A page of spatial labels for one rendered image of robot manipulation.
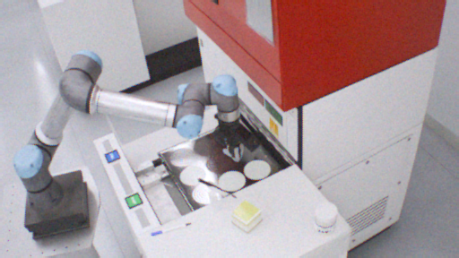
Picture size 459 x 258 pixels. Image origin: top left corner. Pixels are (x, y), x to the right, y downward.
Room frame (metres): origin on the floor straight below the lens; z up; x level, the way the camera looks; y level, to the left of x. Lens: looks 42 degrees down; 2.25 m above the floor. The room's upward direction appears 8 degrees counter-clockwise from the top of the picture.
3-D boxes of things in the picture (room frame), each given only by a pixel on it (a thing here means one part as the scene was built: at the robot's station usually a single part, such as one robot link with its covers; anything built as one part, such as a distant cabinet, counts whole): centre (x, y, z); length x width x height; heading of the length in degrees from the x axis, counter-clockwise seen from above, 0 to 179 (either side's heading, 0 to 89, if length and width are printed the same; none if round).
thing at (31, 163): (1.23, 0.76, 1.07); 0.13 x 0.12 x 0.14; 171
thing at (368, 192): (1.69, -0.39, 0.41); 0.82 x 0.71 x 0.82; 22
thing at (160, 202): (1.18, 0.30, 0.87); 0.36 x 0.08 x 0.03; 22
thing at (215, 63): (1.56, -0.08, 1.02); 0.82 x 0.03 x 0.40; 22
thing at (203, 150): (1.30, 0.06, 0.90); 0.34 x 0.34 x 0.01; 22
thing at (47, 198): (1.22, 0.76, 0.96); 0.15 x 0.15 x 0.10
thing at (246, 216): (0.95, -0.02, 1.00); 0.07 x 0.07 x 0.07; 41
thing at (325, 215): (0.88, -0.26, 1.01); 0.07 x 0.07 x 0.10
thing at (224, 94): (1.25, 0.00, 1.27); 0.09 x 0.08 x 0.11; 81
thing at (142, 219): (1.22, 0.42, 0.89); 0.55 x 0.09 x 0.14; 22
